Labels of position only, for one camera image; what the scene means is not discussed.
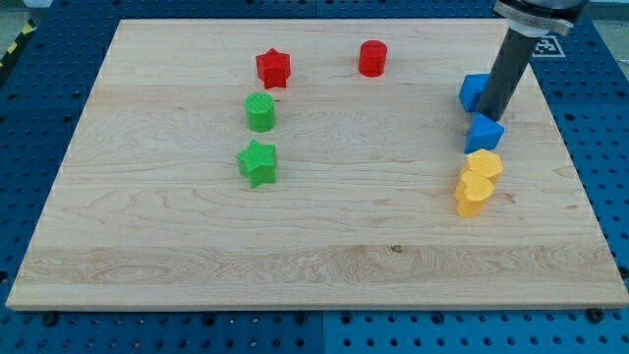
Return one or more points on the yellow heart block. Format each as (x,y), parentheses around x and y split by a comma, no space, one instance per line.
(472,192)

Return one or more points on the blue triangle block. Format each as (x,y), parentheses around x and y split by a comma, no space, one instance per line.
(483,133)

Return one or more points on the red star block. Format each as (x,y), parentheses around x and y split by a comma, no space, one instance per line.
(274,68)

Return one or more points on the yellow hexagon block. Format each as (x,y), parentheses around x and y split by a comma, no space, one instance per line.
(486,163)

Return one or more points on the red cylinder block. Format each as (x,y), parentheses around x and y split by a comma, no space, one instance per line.
(372,58)

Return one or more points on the wooden board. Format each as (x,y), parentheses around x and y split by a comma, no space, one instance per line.
(149,211)

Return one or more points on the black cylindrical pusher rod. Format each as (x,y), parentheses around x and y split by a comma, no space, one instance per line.
(509,65)

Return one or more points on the green cylinder block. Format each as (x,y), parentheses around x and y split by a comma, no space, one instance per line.
(260,114)

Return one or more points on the blue cube block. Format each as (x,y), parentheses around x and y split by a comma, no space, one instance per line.
(471,91)

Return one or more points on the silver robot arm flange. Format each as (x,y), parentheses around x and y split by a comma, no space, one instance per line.
(535,18)

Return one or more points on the fiducial marker tag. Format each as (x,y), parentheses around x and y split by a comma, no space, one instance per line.
(548,46)

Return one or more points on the green star block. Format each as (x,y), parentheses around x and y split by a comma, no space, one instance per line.
(258,162)

